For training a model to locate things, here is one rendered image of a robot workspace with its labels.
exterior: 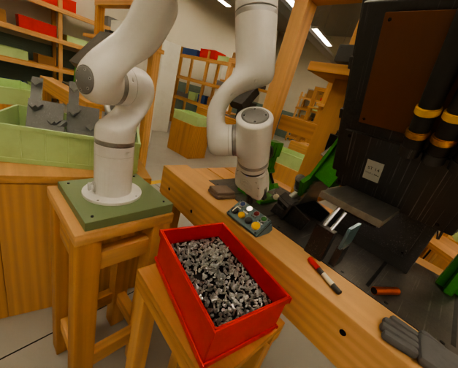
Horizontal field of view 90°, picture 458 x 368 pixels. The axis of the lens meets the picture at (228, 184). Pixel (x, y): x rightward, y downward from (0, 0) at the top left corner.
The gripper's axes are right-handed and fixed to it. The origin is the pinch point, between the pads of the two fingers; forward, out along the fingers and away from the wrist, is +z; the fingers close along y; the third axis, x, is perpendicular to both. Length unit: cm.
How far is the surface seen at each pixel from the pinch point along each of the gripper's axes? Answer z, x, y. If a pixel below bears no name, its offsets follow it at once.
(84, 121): 10, -17, -106
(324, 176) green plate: 1.6, 25.1, 12.4
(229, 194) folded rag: 17.0, 4.2, -15.8
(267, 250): 7.3, -7.7, 13.4
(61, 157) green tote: 9, -36, -84
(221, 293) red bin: -4.1, -27.7, 14.5
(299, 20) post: -19, 94, -47
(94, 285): 15, -53, -22
